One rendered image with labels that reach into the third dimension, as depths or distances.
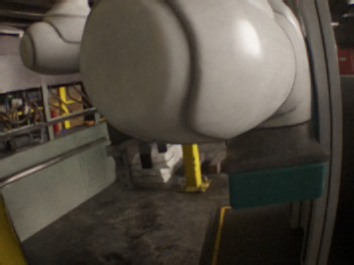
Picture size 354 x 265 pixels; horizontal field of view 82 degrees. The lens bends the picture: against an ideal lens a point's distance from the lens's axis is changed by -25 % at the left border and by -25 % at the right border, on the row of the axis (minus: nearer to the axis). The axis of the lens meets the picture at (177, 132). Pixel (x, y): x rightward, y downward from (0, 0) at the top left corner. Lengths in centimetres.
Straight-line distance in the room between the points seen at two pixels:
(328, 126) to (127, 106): 45
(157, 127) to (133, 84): 3
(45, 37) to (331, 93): 55
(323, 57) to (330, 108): 11
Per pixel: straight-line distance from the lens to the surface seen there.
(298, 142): 40
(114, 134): 54
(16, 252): 83
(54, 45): 44
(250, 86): 18
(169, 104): 15
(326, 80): 55
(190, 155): 209
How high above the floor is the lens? 85
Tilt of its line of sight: 10 degrees down
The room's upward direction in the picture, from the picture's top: 8 degrees counter-clockwise
